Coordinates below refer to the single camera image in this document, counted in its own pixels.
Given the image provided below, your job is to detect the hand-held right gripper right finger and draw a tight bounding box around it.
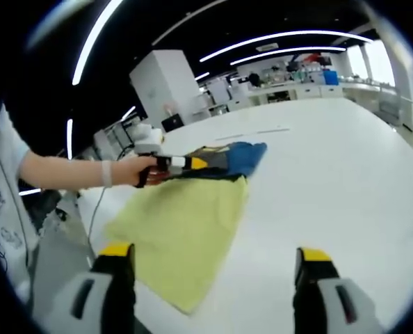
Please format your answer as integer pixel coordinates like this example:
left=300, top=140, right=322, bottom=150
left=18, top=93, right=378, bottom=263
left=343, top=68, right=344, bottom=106
left=292, top=246, right=383, bottom=334

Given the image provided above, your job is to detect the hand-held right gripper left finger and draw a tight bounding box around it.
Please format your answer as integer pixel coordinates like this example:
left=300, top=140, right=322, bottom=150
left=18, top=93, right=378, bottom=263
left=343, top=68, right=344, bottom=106
left=61, top=241, right=137, bottom=334

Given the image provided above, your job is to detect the yellow blue grey garment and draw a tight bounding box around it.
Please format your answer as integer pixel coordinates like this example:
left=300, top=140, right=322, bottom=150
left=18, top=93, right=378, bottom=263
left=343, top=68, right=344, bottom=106
left=103, top=140, right=268, bottom=316

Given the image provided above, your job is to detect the person's left hand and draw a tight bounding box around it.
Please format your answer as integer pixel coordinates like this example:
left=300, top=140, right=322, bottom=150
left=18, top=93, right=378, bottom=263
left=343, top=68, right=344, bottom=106
left=111, top=155, right=168, bottom=189

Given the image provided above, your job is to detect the black box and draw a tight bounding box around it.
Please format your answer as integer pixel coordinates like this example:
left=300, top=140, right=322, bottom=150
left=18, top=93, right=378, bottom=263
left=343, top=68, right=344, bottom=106
left=161, top=113, right=186, bottom=134

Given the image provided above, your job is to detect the white square pillar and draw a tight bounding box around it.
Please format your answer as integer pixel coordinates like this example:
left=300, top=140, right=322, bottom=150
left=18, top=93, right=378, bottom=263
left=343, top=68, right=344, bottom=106
left=129, top=49, right=201, bottom=132

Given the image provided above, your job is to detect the white board panel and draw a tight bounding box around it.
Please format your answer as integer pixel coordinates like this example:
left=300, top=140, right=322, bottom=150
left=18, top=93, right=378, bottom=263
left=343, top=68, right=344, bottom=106
left=209, top=81, right=229, bottom=106

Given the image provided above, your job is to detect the long ceiling light strip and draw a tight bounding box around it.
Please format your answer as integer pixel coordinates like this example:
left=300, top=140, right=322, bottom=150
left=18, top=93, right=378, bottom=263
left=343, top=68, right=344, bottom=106
left=229, top=45, right=347, bottom=67
left=199, top=30, right=375, bottom=64
left=71, top=0, right=126, bottom=86

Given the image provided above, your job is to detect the white counter cabinet row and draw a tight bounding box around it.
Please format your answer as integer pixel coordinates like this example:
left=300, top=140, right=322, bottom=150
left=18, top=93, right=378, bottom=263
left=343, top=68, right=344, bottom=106
left=227, top=83, right=345, bottom=113

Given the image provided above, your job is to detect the person's white printed shirt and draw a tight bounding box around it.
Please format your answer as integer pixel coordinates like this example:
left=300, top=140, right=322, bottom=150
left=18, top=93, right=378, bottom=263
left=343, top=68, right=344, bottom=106
left=0, top=104, right=41, bottom=304

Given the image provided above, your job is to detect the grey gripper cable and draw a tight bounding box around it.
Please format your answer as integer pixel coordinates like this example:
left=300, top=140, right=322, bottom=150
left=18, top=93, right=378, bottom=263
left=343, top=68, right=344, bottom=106
left=87, top=184, right=107, bottom=251

